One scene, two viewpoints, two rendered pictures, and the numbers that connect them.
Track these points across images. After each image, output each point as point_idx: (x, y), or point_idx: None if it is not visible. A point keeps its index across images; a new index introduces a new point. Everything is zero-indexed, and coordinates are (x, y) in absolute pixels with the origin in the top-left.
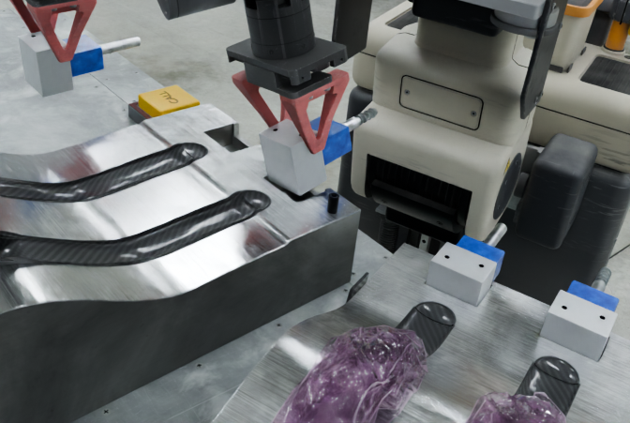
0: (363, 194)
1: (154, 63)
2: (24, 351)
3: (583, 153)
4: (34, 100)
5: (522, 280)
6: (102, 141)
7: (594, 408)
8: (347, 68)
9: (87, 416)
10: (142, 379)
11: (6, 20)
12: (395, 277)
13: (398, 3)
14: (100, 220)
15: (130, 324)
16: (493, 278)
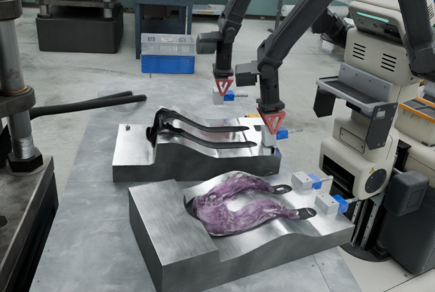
0: (322, 170)
1: (301, 117)
2: (174, 155)
3: (418, 179)
4: (219, 109)
5: (398, 236)
6: (223, 120)
7: (312, 222)
8: None
9: (186, 181)
10: (202, 178)
11: (226, 84)
12: (282, 176)
13: None
14: (209, 136)
15: (201, 160)
16: (315, 188)
